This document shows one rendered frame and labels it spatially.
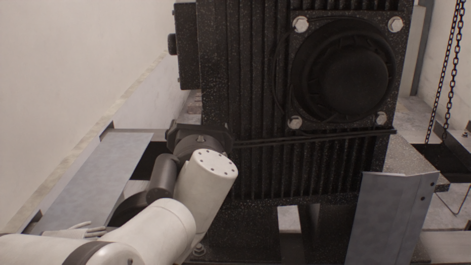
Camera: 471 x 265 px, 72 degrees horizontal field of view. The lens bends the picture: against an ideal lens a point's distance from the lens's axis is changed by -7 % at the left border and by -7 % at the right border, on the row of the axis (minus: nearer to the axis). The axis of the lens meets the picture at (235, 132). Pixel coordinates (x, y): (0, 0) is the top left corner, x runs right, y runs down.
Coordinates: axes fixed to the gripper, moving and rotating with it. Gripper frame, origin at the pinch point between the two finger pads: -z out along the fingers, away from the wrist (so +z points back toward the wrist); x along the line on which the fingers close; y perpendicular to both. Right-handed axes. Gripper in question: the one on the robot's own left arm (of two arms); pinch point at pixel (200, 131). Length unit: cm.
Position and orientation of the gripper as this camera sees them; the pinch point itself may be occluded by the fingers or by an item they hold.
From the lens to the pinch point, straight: 68.9
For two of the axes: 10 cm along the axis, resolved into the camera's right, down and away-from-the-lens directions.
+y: -1.1, 9.1, 3.9
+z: 0.8, 4.0, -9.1
